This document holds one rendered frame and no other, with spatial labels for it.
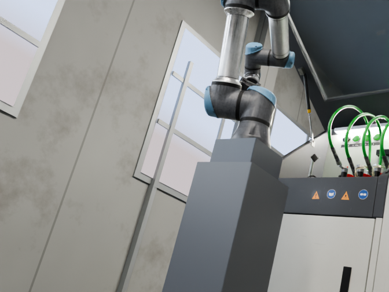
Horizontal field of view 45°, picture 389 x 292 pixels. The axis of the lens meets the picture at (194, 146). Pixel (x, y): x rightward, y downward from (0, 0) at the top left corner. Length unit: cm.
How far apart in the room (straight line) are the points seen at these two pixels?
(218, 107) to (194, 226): 46
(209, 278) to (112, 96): 211
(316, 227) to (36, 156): 178
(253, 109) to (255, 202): 36
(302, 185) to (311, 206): 11
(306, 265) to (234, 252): 53
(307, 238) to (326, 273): 17
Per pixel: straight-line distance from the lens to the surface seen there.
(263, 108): 172
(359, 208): 190
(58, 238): 315
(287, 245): 202
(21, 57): 303
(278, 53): 208
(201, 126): 396
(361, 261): 184
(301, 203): 204
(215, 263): 149
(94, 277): 335
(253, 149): 159
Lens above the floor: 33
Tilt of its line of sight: 18 degrees up
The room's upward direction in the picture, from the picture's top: 16 degrees clockwise
